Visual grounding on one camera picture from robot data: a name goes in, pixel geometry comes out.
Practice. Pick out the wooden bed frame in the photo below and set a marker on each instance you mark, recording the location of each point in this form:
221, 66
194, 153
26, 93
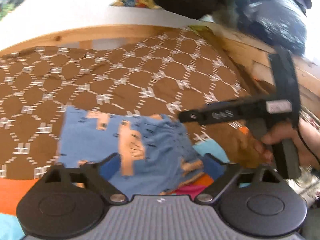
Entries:
262, 52

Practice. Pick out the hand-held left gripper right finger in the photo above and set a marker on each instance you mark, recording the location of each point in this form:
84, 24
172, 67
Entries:
215, 167

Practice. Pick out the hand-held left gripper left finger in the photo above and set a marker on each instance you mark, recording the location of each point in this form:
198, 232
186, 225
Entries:
108, 168

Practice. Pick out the blue pants with orange print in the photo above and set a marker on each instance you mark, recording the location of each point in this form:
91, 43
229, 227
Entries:
140, 145

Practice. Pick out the dark blue bag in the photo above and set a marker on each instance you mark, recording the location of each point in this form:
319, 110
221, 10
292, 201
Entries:
272, 17

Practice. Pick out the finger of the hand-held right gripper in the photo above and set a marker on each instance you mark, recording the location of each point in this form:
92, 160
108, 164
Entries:
217, 115

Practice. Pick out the person's right hand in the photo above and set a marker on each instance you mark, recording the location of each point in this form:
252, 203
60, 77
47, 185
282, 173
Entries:
272, 135

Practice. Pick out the brown patterned blanket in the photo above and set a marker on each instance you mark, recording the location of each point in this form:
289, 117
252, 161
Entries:
100, 80

